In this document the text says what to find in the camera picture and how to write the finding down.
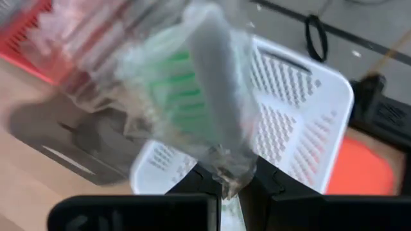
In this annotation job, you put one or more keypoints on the black perforated lid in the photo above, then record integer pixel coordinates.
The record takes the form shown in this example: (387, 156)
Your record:
(385, 115)

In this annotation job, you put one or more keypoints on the green white toothbrush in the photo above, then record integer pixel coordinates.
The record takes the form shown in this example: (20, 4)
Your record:
(205, 80)

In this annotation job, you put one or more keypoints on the white perforated plastic basket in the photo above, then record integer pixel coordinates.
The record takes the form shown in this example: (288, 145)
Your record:
(289, 96)

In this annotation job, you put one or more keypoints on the orange plastic basket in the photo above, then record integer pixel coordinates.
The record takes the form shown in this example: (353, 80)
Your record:
(13, 41)

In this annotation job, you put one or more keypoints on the orange flat lid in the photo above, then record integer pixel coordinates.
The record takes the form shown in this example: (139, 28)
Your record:
(359, 170)

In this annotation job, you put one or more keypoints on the white paper scrap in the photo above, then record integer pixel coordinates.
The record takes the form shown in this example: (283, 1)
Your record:
(258, 6)
(356, 53)
(250, 24)

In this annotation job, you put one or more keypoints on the orange white toothbrush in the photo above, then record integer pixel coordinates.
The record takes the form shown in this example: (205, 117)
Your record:
(80, 41)

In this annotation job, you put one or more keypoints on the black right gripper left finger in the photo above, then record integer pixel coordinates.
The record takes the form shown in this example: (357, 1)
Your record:
(144, 213)

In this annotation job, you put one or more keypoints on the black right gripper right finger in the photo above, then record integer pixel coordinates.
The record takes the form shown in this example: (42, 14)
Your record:
(305, 211)

